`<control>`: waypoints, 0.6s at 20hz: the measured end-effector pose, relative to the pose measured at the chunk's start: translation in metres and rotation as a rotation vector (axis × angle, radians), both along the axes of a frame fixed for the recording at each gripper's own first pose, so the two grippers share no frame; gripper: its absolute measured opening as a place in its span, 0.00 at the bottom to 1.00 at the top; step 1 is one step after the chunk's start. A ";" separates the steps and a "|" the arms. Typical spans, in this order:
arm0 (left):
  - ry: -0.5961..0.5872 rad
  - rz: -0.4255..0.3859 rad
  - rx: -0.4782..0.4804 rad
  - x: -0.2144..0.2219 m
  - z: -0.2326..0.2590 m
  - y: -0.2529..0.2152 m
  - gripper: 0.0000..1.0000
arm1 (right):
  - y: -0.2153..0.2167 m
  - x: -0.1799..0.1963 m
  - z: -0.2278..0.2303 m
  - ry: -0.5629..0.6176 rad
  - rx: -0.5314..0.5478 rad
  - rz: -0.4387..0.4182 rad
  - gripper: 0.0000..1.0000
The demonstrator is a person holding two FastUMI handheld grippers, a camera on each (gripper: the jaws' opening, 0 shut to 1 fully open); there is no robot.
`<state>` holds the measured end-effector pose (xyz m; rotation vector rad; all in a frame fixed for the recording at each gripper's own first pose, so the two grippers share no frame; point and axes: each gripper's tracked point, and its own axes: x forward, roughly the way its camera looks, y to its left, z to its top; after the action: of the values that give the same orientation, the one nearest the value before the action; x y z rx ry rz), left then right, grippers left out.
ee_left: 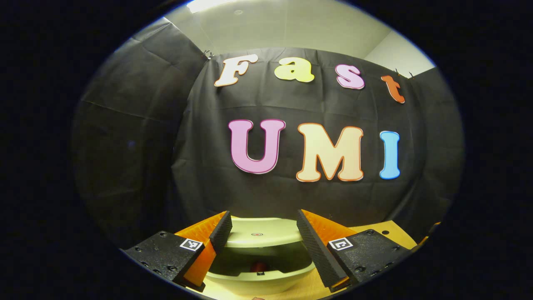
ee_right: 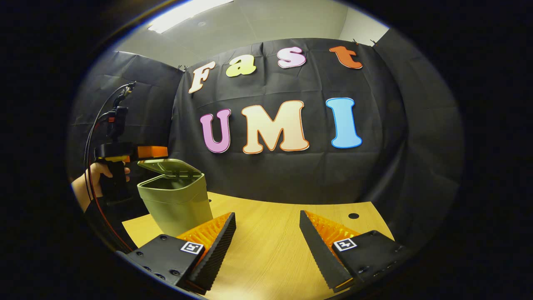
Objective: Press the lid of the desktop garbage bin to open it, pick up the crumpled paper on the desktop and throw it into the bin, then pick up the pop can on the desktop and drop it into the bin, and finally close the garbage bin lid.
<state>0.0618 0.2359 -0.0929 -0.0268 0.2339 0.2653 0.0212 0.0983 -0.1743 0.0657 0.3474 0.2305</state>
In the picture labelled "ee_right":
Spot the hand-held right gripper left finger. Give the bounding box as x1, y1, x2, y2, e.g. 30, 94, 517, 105
125, 212, 237, 292

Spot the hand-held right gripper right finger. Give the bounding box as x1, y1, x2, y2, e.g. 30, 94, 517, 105
299, 210, 411, 290

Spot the green desktop garbage bin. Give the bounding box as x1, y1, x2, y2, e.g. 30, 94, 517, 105
137, 158, 214, 238

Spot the wooden desktop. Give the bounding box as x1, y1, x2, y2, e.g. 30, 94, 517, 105
122, 191, 395, 300

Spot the black backdrop cloth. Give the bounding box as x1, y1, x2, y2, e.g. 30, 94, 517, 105
67, 28, 465, 250

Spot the rectangular ceiling light panel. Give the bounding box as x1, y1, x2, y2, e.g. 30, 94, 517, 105
148, 0, 234, 34

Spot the black cable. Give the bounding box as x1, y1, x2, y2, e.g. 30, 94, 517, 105
83, 83, 134, 200

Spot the red cable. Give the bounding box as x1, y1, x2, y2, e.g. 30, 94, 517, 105
90, 121, 134, 253

